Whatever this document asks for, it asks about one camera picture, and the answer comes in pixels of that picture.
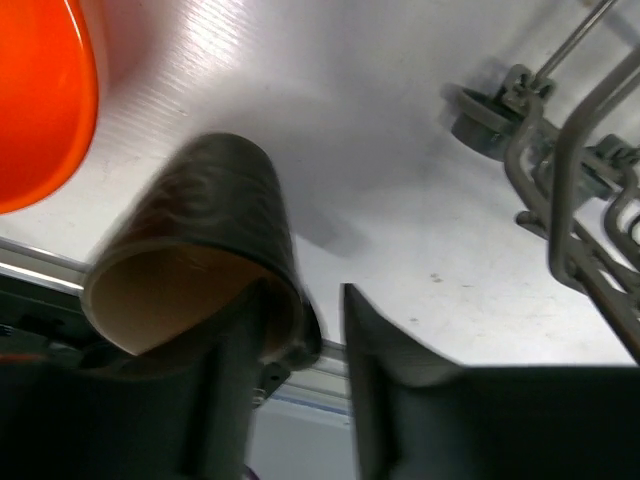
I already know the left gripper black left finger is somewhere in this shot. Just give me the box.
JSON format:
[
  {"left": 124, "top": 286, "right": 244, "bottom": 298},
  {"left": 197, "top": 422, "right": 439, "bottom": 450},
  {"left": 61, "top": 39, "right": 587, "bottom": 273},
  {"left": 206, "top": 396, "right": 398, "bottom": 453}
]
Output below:
[{"left": 1, "top": 282, "right": 266, "bottom": 479}]

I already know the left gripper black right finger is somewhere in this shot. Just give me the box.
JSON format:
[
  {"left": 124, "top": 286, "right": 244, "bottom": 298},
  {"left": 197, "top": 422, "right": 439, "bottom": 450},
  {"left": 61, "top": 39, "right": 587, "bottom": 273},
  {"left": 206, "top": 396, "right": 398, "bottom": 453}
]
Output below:
[{"left": 342, "top": 284, "right": 639, "bottom": 479}]

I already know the dark brown mug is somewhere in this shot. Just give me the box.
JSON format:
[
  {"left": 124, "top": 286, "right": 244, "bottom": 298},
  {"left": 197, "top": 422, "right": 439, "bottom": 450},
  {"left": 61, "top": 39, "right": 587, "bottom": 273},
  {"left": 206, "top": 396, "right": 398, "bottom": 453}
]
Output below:
[{"left": 81, "top": 133, "right": 322, "bottom": 370}]

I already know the grey wire dish rack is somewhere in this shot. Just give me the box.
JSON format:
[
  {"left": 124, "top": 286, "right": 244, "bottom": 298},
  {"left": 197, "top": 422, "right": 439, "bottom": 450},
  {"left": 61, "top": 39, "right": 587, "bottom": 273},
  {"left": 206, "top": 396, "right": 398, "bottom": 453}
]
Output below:
[{"left": 451, "top": 1, "right": 639, "bottom": 359}]

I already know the orange bowl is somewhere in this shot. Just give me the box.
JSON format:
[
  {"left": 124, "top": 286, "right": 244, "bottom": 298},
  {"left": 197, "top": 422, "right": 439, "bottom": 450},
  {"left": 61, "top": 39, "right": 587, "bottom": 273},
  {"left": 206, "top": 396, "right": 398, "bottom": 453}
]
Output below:
[{"left": 1, "top": 1, "right": 108, "bottom": 213}]

